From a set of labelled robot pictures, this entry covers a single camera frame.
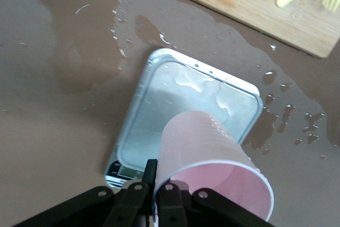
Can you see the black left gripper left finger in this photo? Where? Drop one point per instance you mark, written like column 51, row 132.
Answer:
column 127, row 205

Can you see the silver digital kitchen scale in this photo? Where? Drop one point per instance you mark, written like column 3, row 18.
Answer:
column 159, row 104

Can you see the pink plastic cup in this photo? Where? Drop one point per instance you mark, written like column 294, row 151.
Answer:
column 202, row 142

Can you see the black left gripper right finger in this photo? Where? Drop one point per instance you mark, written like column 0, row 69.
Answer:
column 172, row 208

